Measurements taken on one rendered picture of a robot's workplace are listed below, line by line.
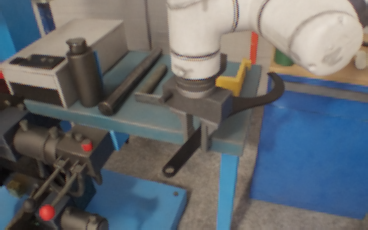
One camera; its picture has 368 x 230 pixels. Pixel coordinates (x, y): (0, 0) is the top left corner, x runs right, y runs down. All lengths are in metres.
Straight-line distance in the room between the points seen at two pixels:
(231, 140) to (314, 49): 0.41
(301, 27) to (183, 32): 0.18
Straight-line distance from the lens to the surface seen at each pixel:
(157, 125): 0.77
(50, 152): 0.91
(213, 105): 0.52
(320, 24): 0.36
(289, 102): 1.39
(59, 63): 0.89
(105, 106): 0.81
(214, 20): 0.45
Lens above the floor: 1.56
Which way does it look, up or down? 37 degrees down
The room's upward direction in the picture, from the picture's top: 3 degrees counter-clockwise
